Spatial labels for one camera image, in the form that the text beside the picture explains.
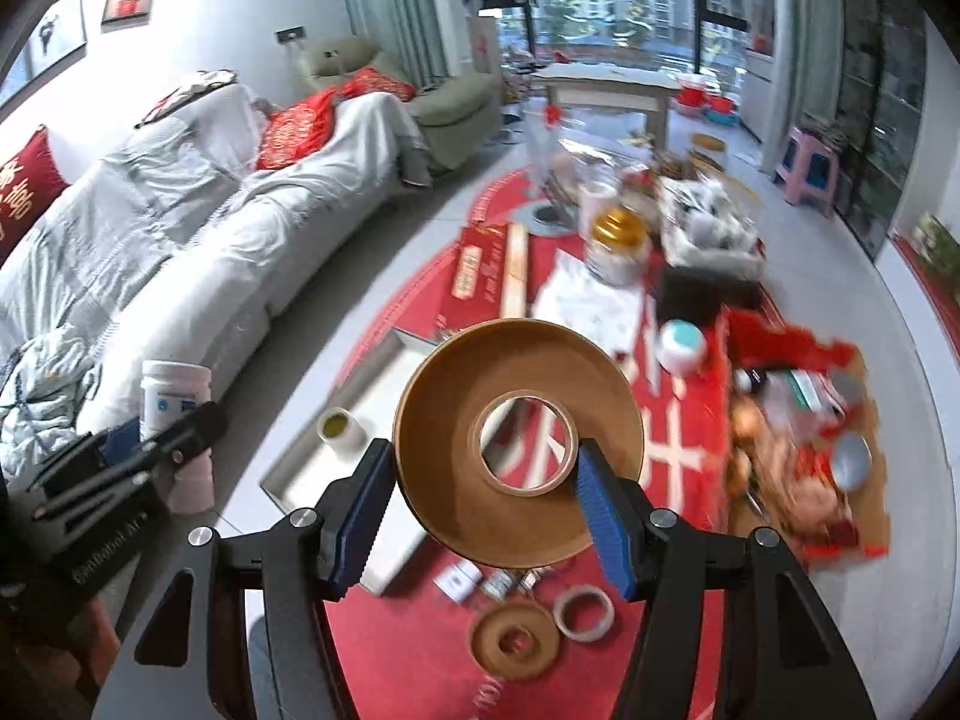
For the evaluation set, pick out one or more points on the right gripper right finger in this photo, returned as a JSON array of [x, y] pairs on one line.
[[782, 654]]

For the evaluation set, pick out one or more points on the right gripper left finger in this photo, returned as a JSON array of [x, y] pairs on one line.
[[186, 656]]

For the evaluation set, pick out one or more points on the white plastic bottle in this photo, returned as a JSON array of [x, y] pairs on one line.
[[171, 393]]

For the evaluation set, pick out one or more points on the white tape roll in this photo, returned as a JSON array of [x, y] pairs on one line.
[[583, 614]]

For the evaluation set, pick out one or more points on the small brown tape spool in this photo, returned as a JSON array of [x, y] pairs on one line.
[[516, 640]]

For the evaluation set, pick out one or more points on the large brown tape spool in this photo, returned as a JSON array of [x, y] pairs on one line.
[[487, 435]]

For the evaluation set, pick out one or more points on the small white yellow-lidded jar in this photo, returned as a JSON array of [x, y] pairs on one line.
[[341, 431]]

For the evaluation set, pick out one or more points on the left hand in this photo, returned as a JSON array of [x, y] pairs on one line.
[[79, 657]]

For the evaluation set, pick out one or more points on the red cardboard gift box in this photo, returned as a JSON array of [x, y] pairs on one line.
[[803, 446]]

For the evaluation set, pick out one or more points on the grey covered sofa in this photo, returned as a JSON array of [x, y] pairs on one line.
[[175, 246]]

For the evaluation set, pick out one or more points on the white teal round container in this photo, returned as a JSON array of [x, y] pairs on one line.
[[681, 348]]

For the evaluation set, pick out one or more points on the red embroidered pillow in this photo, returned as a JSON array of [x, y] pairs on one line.
[[29, 183]]

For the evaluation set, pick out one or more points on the white paper sheet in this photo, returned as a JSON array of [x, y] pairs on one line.
[[607, 316]]

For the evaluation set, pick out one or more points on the gold lidded glass jar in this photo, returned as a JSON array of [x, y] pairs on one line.
[[617, 246]]

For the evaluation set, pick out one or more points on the red cushion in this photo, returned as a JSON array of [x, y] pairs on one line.
[[296, 132]]

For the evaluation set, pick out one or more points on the red flat packet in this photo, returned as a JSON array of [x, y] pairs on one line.
[[475, 288]]

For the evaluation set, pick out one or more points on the long wooden box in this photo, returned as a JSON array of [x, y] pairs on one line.
[[515, 269]]

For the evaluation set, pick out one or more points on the pink plastic stool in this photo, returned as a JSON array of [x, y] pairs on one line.
[[808, 170]]

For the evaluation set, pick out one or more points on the green armchair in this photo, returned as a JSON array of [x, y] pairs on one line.
[[456, 116]]

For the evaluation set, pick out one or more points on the white coffee table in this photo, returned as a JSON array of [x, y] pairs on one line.
[[612, 87]]

